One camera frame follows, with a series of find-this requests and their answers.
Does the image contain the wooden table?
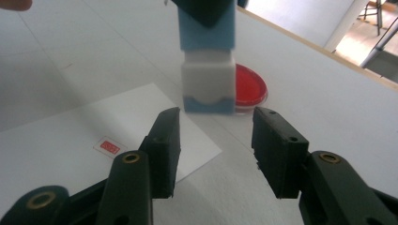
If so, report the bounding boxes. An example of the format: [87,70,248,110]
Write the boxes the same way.
[236,5,398,93]

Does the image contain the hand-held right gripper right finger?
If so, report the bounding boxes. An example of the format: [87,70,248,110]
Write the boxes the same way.
[251,106,311,200]

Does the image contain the round red ink dish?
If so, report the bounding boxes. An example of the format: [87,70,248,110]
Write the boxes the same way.
[234,63,269,114]

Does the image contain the white and blue stamp cap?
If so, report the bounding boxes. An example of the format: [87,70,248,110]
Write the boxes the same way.
[180,60,237,114]

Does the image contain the white paper sheet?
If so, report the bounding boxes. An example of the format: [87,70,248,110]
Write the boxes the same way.
[0,82,223,203]

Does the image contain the white metal desk frame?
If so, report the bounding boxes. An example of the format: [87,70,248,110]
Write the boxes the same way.
[323,0,368,53]

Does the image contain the dark metal stand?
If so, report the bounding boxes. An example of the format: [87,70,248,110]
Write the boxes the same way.
[359,0,398,79]

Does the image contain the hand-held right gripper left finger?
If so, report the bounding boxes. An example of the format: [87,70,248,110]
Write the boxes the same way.
[138,106,182,200]

